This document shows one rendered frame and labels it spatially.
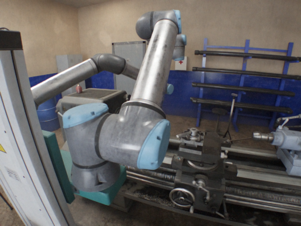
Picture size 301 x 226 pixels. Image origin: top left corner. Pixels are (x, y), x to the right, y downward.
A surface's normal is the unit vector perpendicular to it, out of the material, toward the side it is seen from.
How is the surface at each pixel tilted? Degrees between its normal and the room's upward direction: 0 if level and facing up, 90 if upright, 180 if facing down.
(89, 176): 70
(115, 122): 23
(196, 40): 90
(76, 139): 85
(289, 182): 36
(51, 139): 90
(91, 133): 57
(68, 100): 45
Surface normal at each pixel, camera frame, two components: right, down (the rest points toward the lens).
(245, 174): -0.19, -0.56
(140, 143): -0.25, -0.22
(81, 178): -0.22, 0.00
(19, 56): 0.96, 0.10
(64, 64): -0.33, 0.33
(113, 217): 0.00, -0.94
